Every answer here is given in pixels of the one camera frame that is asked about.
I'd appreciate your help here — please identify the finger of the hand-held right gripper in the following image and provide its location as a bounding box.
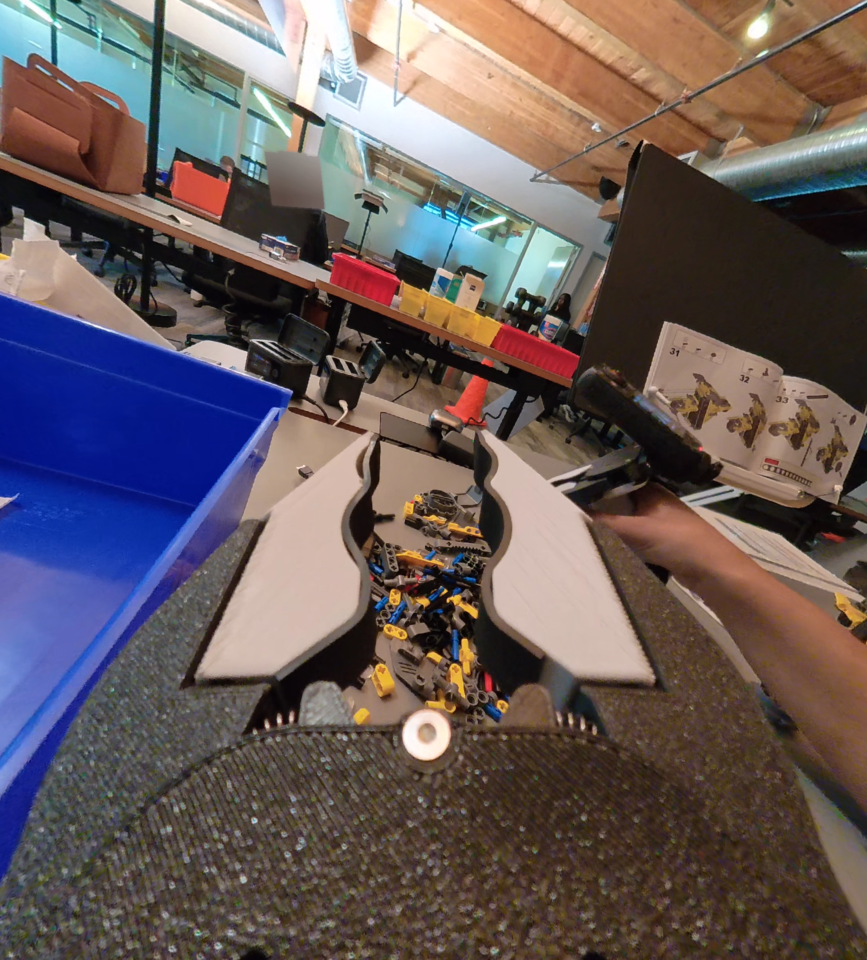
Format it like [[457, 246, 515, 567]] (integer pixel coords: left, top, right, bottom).
[[555, 463, 606, 513]]

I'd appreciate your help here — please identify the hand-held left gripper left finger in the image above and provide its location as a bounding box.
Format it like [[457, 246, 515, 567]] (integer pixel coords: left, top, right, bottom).
[[193, 431, 382, 687]]

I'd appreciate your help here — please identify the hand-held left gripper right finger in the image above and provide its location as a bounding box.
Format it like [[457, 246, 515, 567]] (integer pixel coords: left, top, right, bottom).
[[472, 429, 663, 732]]

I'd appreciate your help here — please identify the pile of toy building parts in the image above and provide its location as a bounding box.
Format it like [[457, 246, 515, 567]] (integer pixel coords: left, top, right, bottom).
[[354, 487, 513, 725]]

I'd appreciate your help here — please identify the person's right forearm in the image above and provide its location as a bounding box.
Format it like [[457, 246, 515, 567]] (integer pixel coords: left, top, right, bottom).
[[673, 540, 867, 864]]

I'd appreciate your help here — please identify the person's right hand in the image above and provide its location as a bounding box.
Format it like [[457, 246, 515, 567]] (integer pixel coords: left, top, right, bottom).
[[598, 487, 712, 579]]

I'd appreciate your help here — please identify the open instruction booklet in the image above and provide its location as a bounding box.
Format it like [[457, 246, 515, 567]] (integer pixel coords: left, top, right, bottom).
[[643, 322, 867, 500]]

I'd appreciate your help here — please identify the orange traffic cone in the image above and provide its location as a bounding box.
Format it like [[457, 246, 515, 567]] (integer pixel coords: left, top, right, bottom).
[[444, 358, 495, 429]]

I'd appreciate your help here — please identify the red plastic bin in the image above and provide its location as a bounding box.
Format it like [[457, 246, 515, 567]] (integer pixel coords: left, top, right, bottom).
[[489, 324, 581, 380], [328, 252, 402, 307]]

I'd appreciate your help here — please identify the white paper sheet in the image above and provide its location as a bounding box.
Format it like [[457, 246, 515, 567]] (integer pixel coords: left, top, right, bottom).
[[696, 502, 866, 601]]

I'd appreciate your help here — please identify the black dumbbell rack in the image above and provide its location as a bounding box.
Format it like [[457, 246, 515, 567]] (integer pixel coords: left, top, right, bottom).
[[504, 288, 551, 324]]

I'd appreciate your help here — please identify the black divider panel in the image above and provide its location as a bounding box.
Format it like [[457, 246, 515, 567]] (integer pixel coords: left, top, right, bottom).
[[579, 142, 867, 421]]

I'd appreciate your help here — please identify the blue plastic bin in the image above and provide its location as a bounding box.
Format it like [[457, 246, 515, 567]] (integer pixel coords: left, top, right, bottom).
[[0, 277, 292, 946]]

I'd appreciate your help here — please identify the small black charger case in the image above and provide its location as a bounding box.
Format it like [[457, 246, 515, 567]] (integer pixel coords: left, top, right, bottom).
[[321, 341, 387, 408]]

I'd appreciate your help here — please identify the large black charger case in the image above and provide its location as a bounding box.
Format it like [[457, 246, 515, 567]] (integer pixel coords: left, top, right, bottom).
[[244, 313, 331, 399]]

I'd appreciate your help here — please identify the wooden desk with bins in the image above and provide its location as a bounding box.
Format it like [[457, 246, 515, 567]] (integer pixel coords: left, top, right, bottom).
[[315, 279, 581, 391]]

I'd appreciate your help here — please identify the black computer monitor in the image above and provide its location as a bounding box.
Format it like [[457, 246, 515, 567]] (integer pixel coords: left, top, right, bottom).
[[392, 249, 435, 290]]

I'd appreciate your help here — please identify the tripod with device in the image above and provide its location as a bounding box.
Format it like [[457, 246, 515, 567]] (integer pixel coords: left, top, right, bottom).
[[353, 191, 390, 256]]

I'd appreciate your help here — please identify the long office desk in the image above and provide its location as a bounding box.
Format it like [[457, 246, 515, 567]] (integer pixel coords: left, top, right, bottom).
[[0, 131, 330, 294]]

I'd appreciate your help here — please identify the white plastic bag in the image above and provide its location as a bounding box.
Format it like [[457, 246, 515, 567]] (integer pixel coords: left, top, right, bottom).
[[0, 217, 172, 350]]

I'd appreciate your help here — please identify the orange box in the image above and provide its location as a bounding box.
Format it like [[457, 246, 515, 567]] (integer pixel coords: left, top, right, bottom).
[[169, 159, 232, 219]]

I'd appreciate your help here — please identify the black floor stand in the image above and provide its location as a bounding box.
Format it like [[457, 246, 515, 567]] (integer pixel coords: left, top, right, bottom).
[[122, 0, 180, 327]]

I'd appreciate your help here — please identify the brown paper bag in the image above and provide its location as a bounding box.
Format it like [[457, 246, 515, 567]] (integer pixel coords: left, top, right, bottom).
[[0, 54, 148, 196]]

